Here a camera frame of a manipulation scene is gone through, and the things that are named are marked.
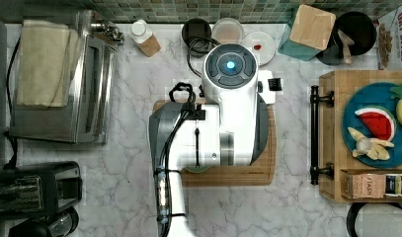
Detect clear cereal jar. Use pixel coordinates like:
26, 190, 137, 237
211, 18, 244, 43

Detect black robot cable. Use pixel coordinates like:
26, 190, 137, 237
158, 82, 198, 237

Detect white capped supplement bottle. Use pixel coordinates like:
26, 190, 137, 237
130, 20, 161, 57

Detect plush watermelon slice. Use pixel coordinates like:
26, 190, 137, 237
355, 106, 396, 141

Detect oat bites cereal box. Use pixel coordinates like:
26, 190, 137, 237
377, 6, 402, 71

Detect beige folded towel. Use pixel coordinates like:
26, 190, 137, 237
16, 20, 80, 108

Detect wooden cutting board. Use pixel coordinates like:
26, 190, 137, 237
149, 100, 276, 188

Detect wooden spoon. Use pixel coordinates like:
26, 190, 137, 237
338, 30, 355, 64

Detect wooden drawer box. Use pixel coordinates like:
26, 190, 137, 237
318, 70, 402, 202

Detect white small plate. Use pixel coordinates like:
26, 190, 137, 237
242, 32, 276, 66

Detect blue plate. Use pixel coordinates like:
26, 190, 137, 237
342, 82, 402, 168

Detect black round cup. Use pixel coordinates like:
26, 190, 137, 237
182, 18, 211, 58

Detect silver toaster oven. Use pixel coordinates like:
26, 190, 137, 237
10, 10, 123, 143

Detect plush peeled banana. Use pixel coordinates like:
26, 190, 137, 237
348, 127, 394, 160

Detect green ceramic bowl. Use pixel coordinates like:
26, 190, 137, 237
185, 166, 209, 174

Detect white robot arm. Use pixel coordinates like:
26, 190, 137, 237
147, 43, 270, 237

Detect stash tea box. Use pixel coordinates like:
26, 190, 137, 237
342, 174, 386, 199

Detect black slot toaster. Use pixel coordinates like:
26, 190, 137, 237
0, 161, 82, 220

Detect colourful tea packets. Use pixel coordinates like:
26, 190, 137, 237
385, 174, 402, 198

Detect black coffee grinder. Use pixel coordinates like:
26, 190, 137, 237
8, 207, 79, 237

